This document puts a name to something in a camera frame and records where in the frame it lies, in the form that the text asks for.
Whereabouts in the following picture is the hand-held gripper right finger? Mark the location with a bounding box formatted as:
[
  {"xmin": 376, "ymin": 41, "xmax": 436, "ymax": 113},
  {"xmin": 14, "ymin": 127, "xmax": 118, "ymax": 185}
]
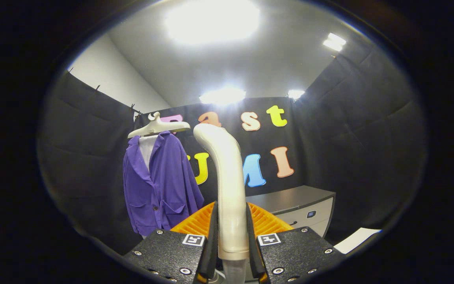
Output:
[{"xmin": 246, "ymin": 202, "xmax": 346, "ymax": 284}]

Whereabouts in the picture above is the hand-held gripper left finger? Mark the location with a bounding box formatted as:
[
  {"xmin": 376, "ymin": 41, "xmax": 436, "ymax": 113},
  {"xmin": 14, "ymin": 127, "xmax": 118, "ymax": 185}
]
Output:
[{"xmin": 124, "ymin": 202, "xmax": 218, "ymax": 284}]

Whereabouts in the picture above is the white garment steamer head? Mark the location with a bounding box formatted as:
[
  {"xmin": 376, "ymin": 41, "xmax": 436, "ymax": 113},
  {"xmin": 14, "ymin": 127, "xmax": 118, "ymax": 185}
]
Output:
[{"xmin": 193, "ymin": 123, "xmax": 250, "ymax": 261}]

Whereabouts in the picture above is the purple jacket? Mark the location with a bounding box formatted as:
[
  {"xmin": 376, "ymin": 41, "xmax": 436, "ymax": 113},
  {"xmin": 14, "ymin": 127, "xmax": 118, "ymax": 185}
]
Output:
[{"xmin": 123, "ymin": 131, "xmax": 205, "ymax": 237}]

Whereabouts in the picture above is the white clothes hanger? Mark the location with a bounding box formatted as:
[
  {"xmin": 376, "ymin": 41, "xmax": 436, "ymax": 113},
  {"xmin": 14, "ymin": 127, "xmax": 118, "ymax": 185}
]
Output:
[{"xmin": 128, "ymin": 112, "xmax": 191, "ymax": 139}]

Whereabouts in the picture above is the grey drawer cabinet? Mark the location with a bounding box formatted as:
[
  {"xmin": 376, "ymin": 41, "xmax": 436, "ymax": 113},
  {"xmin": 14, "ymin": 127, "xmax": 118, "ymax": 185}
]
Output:
[{"xmin": 245, "ymin": 185, "xmax": 336, "ymax": 239}]

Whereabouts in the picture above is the white flat board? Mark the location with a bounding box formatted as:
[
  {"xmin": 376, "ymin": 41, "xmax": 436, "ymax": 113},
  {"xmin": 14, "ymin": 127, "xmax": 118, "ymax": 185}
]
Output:
[{"xmin": 334, "ymin": 228, "xmax": 381, "ymax": 254}]

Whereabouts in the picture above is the ceiling light strip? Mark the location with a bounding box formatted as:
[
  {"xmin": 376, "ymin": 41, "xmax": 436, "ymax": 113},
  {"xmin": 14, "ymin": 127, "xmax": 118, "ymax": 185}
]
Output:
[{"xmin": 199, "ymin": 87, "xmax": 246, "ymax": 105}]

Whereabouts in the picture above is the double ceiling light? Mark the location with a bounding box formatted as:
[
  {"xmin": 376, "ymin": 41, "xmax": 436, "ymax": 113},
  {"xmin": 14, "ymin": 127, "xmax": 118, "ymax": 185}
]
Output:
[{"xmin": 322, "ymin": 32, "xmax": 347, "ymax": 52}]

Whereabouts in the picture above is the large ceiling light panel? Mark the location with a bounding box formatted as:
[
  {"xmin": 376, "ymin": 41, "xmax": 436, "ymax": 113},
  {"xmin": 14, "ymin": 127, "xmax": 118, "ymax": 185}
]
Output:
[{"xmin": 165, "ymin": 0, "xmax": 260, "ymax": 45}]

